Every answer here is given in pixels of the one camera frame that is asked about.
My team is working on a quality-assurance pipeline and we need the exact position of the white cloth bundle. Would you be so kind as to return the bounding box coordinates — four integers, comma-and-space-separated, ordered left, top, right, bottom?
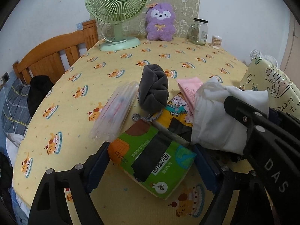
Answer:
191, 76, 269, 155

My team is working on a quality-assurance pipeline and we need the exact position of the pink tissue pack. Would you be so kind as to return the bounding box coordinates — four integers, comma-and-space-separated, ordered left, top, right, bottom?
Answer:
177, 77, 203, 115

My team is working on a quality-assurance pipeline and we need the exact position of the green tissue pack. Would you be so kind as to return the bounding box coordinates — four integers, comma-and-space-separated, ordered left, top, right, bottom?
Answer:
108, 120, 196, 200

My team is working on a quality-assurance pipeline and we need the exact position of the grey velvet drawstring pouch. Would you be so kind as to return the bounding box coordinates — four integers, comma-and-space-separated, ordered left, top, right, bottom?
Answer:
132, 64, 169, 122

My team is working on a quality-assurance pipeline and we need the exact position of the yellow cartoon fabric storage box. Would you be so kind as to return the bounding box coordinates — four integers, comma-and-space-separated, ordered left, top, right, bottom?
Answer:
239, 56, 300, 119

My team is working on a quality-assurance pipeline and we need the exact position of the yellow cartoon tablecloth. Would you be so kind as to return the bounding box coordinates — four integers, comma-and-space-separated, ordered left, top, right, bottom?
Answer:
12, 37, 276, 225

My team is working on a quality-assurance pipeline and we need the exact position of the white clothes pile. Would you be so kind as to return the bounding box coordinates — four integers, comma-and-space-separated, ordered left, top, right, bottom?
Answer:
6, 133, 24, 167

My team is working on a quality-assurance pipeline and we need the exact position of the white floor fan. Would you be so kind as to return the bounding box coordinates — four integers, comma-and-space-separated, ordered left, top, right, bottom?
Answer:
249, 49, 280, 69

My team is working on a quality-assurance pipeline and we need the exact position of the blue plaid bedding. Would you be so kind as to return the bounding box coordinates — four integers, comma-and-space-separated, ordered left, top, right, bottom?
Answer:
1, 79, 31, 152

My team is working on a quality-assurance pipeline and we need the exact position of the clear plastic mask pack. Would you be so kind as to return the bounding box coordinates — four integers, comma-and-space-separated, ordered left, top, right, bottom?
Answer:
89, 81, 139, 143

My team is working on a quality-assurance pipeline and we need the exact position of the cotton swab container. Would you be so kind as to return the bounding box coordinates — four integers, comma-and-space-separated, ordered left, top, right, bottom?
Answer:
211, 35, 222, 49

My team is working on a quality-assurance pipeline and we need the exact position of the black cloth on chair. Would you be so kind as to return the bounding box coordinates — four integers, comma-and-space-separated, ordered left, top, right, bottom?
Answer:
27, 75, 54, 118

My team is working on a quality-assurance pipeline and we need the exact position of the glass jar with lid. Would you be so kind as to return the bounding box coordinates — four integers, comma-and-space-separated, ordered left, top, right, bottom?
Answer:
189, 18, 208, 45

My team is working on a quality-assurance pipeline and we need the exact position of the beige cartoon placemat board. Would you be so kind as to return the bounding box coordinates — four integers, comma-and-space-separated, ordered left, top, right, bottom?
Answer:
90, 0, 201, 40

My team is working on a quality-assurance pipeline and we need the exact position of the purple plush bunny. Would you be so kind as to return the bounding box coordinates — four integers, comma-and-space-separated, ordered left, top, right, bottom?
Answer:
145, 3, 176, 42

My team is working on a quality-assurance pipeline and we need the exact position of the green desk fan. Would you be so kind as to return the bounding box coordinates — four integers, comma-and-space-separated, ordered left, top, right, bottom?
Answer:
85, 0, 148, 51

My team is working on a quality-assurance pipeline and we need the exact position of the wall power socket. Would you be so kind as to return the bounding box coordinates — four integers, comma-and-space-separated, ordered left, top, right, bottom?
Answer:
2, 72, 10, 84

